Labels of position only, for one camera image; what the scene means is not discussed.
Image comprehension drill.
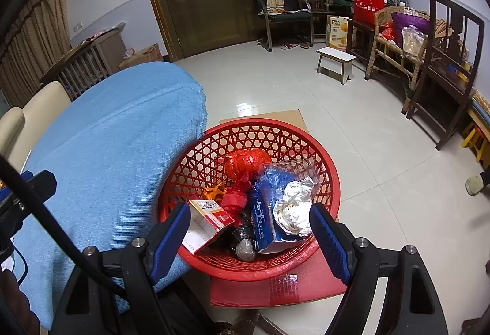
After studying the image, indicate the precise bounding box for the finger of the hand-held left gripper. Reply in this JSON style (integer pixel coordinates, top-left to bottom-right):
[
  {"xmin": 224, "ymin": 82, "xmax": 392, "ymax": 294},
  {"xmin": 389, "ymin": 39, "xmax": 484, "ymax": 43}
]
[{"xmin": 17, "ymin": 170, "xmax": 58, "ymax": 207}]

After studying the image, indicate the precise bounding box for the purple bag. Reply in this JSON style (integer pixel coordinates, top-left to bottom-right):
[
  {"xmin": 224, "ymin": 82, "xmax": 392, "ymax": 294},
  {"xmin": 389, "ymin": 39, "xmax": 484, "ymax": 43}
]
[{"xmin": 391, "ymin": 11, "xmax": 431, "ymax": 35}]

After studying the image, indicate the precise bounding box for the dark plastic bag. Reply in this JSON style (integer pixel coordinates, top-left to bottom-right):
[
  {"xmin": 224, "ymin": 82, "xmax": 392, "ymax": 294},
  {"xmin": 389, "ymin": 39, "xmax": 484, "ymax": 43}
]
[{"xmin": 230, "ymin": 223, "xmax": 258, "ymax": 264}]

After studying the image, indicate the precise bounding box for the wooden crib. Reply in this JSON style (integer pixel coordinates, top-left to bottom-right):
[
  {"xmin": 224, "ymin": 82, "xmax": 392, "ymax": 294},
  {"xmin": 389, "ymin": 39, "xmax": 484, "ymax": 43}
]
[{"xmin": 40, "ymin": 29, "xmax": 125, "ymax": 100}]

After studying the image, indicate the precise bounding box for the beige curtain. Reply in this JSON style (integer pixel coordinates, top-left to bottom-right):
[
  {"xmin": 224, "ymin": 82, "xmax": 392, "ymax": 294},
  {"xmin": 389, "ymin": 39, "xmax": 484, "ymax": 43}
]
[{"xmin": 0, "ymin": 0, "xmax": 71, "ymax": 106}]

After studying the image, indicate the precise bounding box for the large dark wooden chair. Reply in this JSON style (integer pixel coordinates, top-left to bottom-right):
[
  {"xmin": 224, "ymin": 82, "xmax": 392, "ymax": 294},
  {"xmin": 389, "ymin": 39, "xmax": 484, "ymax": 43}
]
[{"xmin": 406, "ymin": 0, "xmax": 484, "ymax": 151}]

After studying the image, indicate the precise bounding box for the red and white carton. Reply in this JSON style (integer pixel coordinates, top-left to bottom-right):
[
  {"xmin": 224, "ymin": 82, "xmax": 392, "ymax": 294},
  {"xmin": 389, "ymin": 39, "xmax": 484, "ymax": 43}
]
[{"xmin": 184, "ymin": 199, "xmax": 235, "ymax": 255}]

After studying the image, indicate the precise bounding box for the brown cardboard box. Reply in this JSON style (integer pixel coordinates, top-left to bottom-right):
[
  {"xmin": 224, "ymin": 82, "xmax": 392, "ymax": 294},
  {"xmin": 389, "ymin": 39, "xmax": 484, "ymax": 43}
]
[{"xmin": 119, "ymin": 43, "xmax": 163, "ymax": 70}]

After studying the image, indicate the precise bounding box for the red plastic bag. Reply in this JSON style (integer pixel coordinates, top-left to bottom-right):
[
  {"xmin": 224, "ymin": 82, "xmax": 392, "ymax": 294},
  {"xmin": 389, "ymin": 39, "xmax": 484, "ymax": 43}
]
[{"xmin": 225, "ymin": 150, "xmax": 272, "ymax": 182}]

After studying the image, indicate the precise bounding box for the orange and white box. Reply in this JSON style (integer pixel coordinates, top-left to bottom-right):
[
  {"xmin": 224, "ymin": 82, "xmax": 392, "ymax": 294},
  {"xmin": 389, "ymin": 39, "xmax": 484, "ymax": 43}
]
[{"xmin": 326, "ymin": 15, "xmax": 350, "ymax": 52}]

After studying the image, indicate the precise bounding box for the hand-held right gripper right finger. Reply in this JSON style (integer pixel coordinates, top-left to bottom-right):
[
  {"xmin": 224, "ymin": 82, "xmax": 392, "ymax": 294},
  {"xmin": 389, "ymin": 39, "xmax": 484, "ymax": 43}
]
[{"xmin": 308, "ymin": 204, "xmax": 448, "ymax": 335}]

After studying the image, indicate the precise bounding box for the black metal chair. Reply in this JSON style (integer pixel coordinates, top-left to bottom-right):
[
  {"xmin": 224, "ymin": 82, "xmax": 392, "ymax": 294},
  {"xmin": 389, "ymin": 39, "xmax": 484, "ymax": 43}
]
[{"xmin": 251, "ymin": 0, "xmax": 315, "ymax": 51}]

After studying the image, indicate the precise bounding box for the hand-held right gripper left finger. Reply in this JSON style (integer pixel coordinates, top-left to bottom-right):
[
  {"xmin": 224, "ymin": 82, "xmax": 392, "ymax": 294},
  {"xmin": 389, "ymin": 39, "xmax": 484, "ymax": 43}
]
[{"xmin": 54, "ymin": 202, "xmax": 192, "ymax": 335}]

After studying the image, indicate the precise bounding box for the beige sofa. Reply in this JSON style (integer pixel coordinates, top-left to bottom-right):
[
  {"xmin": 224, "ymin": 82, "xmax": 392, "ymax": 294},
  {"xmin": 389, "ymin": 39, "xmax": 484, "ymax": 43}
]
[{"xmin": 0, "ymin": 81, "xmax": 73, "ymax": 175}]

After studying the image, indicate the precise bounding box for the white tissue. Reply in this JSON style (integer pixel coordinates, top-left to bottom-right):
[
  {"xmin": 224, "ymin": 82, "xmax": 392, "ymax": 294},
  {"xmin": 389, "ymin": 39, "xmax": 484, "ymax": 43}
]
[{"xmin": 273, "ymin": 180, "xmax": 315, "ymax": 238}]

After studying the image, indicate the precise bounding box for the filled clear plastic bag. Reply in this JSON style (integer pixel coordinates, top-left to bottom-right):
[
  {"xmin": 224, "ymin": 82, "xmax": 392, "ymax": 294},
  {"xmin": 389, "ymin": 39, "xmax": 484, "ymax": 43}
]
[{"xmin": 402, "ymin": 25, "xmax": 427, "ymax": 56}]

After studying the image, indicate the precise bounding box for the white stool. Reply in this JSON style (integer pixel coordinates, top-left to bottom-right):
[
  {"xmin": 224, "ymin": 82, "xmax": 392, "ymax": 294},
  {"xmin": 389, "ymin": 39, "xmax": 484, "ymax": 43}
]
[{"xmin": 316, "ymin": 47, "xmax": 356, "ymax": 85}]

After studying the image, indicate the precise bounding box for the blue plastic packet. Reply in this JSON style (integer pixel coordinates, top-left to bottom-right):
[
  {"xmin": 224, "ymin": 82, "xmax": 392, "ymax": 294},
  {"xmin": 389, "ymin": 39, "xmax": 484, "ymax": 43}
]
[{"xmin": 251, "ymin": 166, "xmax": 307, "ymax": 253}]

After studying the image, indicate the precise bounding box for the bench with woven mat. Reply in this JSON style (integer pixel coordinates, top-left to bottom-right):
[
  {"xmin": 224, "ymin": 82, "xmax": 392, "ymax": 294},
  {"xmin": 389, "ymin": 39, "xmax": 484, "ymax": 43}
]
[{"xmin": 467, "ymin": 92, "xmax": 490, "ymax": 129}]

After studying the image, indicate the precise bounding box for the red gift bag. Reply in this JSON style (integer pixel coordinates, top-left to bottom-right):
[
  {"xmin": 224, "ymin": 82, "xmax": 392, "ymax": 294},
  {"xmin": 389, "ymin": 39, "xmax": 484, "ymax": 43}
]
[{"xmin": 353, "ymin": 0, "xmax": 385, "ymax": 23}]

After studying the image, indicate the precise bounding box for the rattan chair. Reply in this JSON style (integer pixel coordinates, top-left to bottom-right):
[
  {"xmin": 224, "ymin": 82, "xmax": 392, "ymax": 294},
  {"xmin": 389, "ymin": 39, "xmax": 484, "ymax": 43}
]
[{"xmin": 365, "ymin": 6, "xmax": 431, "ymax": 98}]

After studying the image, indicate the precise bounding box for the green desk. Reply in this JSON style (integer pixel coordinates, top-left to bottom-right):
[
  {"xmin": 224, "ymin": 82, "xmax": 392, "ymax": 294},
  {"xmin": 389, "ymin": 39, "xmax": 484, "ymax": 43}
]
[{"xmin": 332, "ymin": 0, "xmax": 355, "ymax": 16}]

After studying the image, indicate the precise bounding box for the orange scrap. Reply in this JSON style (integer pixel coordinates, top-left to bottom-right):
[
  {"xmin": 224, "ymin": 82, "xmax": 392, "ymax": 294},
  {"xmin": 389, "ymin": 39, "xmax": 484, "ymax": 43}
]
[{"xmin": 205, "ymin": 184, "xmax": 226, "ymax": 201}]

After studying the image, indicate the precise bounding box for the thin black cable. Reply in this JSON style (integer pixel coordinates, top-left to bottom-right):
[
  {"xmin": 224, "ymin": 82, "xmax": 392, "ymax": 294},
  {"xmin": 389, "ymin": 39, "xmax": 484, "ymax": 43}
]
[{"xmin": 7, "ymin": 246, "xmax": 28, "ymax": 282}]

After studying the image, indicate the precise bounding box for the dark wooden side table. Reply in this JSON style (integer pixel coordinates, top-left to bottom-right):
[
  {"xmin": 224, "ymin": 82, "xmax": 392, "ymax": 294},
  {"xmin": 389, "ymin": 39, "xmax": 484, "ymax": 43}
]
[{"xmin": 346, "ymin": 19, "xmax": 378, "ymax": 63}]

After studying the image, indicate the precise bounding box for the person's left hand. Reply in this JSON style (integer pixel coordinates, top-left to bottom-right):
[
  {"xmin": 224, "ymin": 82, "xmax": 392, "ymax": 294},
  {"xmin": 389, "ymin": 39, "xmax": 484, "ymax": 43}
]
[{"xmin": 0, "ymin": 269, "xmax": 41, "ymax": 335}]

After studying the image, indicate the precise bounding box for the clear plastic container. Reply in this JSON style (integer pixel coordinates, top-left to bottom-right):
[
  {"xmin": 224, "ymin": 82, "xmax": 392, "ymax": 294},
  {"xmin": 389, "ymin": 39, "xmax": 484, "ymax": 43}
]
[{"xmin": 260, "ymin": 159, "xmax": 318, "ymax": 198}]

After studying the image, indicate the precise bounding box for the yellow plastic stool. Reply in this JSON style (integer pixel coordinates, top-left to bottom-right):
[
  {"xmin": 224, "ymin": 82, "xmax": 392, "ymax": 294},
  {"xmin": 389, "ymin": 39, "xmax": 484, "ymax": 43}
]
[{"xmin": 461, "ymin": 126, "xmax": 490, "ymax": 163}]

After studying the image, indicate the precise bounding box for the red plastic basket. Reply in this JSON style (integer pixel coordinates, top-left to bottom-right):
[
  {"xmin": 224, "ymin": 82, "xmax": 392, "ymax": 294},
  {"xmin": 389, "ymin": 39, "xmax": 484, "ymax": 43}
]
[{"xmin": 158, "ymin": 118, "xmax": 341, "ymax": 282}]

